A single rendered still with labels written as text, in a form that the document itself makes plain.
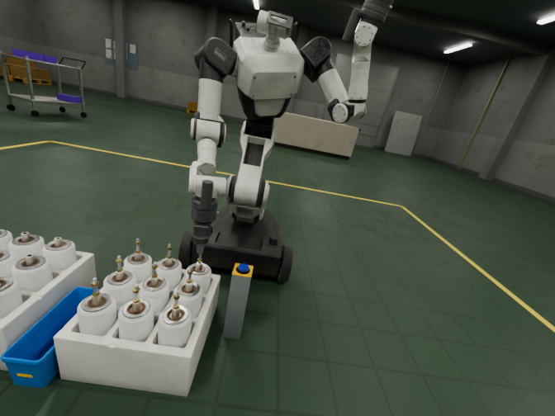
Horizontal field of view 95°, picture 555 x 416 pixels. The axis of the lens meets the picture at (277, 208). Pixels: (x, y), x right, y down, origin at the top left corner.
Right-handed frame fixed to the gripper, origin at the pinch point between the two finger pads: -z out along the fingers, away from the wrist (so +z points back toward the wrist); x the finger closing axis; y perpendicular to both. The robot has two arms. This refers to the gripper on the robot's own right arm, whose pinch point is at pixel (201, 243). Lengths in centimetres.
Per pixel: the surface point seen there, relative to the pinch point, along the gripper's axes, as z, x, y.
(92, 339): -18.8, 27.3, -24.5
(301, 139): -12, -528, 152
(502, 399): -37, 33, 124
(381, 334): -37, 4, 86
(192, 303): -13.8, 16.1, 0.6
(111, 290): -13.0, 13.3, -25.4
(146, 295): -13.1, 14.8, -14.2
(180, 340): -17.6, 27.4, -0.4
